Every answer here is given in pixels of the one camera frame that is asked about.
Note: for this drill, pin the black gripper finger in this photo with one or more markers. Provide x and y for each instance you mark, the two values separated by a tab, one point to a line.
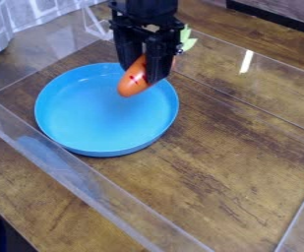
162	46
128	49

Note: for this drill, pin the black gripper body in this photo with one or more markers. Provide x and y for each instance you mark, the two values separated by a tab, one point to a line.
145	20

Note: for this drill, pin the orange toy carrot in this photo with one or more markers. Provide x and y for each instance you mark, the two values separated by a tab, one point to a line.
133	82

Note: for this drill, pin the blue round tray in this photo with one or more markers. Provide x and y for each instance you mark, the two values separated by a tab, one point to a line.
91	121

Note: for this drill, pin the white patterned curtain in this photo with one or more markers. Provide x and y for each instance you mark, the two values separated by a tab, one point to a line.
22	14

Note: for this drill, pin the black bar at top right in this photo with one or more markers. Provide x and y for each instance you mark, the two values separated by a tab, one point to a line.
265	15

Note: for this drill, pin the clear acrylic front barrier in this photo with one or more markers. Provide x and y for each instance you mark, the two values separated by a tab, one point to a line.
149	228

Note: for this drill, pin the clear acrylic corner bracket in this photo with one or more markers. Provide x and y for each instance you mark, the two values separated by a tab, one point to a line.
94	26

